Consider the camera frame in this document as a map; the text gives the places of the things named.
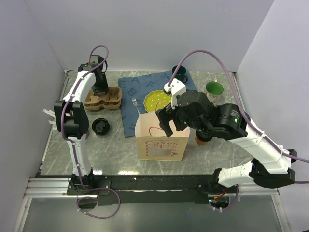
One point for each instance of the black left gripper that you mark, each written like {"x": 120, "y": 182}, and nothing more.
{"x": 105, "y": 88}

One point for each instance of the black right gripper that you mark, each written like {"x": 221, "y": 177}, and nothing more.
{"x": 164, "y": 115}

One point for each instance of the brown pulp cup carrier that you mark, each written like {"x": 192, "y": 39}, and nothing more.
{"x": 110, "y": 100}

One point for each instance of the kraft paper takeout bag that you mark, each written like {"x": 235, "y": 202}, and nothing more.
{"x": 152, "y": 142}

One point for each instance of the brown paper coffee cup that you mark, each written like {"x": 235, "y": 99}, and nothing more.
{"x": 199, "y": 139}

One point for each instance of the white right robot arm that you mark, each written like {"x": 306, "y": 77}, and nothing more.
{"x": 269, "y": 168}

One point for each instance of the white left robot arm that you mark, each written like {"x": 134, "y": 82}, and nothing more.
{"x": 72, "y": 121}

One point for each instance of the yellow-green scalloped plate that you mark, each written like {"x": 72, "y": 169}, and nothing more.
{"x": 155, "y": 100}

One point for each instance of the blue letter placemat cloth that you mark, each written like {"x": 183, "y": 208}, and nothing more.
{"x": 138, "y": 87}

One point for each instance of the silver fork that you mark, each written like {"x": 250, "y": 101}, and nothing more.
{"x": 135, "y": 103}

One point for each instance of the dark green mug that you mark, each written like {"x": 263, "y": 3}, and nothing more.
{"x": 181, "y": 74}

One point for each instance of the white green floral mug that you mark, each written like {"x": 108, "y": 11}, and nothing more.
{"x": 214, "y": 91}

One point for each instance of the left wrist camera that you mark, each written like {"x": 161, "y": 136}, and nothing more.
{"x": 95, "y": 59}

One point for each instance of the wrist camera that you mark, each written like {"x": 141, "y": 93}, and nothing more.
{"x": 95, "y": 59}
{"x": 176, "y": 88}

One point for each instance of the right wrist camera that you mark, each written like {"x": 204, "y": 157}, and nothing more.
{"x": 176, "y": 88}

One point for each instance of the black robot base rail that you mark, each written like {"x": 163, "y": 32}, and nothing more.
{"x": 124, "y": 189}

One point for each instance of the aluminium frame rail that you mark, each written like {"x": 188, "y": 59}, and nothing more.
{"x": 47, "y": 188}

